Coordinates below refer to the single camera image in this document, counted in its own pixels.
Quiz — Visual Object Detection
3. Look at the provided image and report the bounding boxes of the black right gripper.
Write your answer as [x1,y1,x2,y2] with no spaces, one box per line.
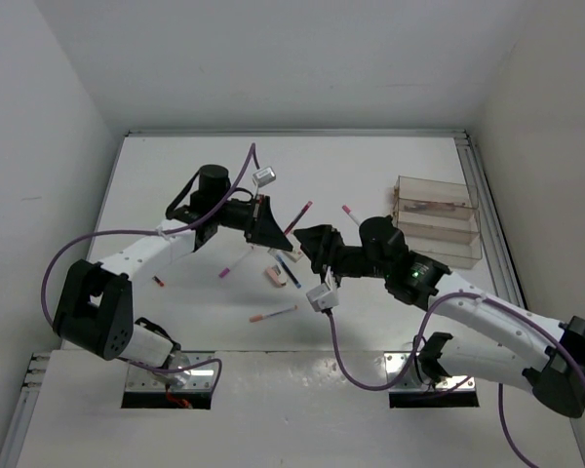
[292,225,388,292]

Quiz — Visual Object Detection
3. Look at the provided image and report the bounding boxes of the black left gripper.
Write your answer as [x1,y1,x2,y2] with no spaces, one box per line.
[213,193,292,252]

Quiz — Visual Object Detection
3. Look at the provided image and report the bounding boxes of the pink capped white marker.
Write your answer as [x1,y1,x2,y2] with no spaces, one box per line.
[284,200,313,236]

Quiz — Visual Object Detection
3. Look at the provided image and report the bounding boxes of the blue gel pen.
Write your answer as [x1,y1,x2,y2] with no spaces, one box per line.
[275,254,301,289]

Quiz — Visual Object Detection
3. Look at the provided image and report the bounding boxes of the red gel pen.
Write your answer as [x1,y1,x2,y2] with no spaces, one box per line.
[403,202,459,215]

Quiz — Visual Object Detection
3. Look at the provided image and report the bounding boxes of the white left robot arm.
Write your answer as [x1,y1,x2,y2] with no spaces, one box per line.
[53,165,293,370]

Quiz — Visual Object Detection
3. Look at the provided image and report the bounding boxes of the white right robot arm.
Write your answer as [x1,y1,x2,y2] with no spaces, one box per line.
[293,216,585,418]

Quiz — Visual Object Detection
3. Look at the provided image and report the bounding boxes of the small beige eraser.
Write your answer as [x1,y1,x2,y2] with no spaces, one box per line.
[276,249,303,263]

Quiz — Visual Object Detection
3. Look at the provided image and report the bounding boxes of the pink correction tape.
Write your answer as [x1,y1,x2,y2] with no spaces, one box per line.
[264,265,288,288]

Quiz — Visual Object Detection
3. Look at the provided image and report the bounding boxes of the magenta capped white marker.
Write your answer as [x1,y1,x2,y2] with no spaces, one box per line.
[218,246,254,279]

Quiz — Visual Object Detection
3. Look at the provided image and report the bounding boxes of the orange capped marker front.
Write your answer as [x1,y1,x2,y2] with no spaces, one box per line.
[249,305,298,323]

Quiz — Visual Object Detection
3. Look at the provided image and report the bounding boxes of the red pen at left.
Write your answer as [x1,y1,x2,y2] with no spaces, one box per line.
[152,276,166,288]

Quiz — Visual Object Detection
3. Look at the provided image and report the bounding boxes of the clear acrylic tiered organizer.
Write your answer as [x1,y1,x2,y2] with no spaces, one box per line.
[392,175,483,269]

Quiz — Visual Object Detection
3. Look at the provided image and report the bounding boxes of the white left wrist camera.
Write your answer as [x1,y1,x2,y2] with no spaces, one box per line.
[252,166,277,187]

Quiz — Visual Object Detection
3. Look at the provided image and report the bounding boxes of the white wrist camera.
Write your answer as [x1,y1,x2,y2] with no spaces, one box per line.
[306,271,339,312]
[252,166,277,187]

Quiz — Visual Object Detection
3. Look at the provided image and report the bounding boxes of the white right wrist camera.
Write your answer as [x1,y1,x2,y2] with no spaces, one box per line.
[306,271,339,312]

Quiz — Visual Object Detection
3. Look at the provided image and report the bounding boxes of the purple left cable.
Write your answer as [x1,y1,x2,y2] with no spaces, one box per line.
[40,142,257,391]

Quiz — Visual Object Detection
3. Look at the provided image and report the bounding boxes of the purple cable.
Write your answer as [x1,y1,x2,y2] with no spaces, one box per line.
[40,142,257,391]
[324,290,585,468]

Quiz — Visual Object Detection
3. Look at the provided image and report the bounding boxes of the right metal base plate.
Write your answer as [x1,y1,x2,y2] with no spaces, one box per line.
[384,351,476,397]

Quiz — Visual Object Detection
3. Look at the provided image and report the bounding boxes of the metal base plate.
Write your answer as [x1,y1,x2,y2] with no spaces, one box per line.
[125,351,218,393]
[384,351,476,397]

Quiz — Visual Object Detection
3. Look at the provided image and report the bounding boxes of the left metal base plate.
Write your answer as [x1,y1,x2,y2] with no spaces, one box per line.
[125,351,218,393]

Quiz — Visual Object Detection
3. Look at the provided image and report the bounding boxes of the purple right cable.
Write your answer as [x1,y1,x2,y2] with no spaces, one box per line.
[324,290,585,468]

